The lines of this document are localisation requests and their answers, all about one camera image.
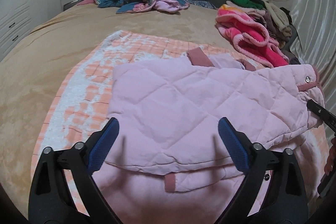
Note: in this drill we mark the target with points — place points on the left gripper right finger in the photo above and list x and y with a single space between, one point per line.
272 190

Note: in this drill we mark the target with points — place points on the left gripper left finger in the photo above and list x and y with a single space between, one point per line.
63 189

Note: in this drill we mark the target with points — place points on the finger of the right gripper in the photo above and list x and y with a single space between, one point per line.
327 117

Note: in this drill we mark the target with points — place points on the pink quilted jacket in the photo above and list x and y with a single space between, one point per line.
169 164

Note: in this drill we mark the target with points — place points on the pile of folded clothes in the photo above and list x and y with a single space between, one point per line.
277 20

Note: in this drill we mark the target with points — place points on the person's right hand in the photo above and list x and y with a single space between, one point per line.
330 164

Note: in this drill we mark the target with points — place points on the orange white plaid blanket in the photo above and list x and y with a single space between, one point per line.
80 108

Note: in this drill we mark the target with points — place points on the cream striped curtain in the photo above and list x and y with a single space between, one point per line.
314 21

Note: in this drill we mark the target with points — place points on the pink red fleece garment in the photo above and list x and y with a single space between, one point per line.
249 37

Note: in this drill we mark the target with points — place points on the tan fleece bed cover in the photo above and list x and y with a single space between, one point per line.
33 71

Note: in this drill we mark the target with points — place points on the white wardrobe with drawers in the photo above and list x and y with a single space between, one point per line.
18 8

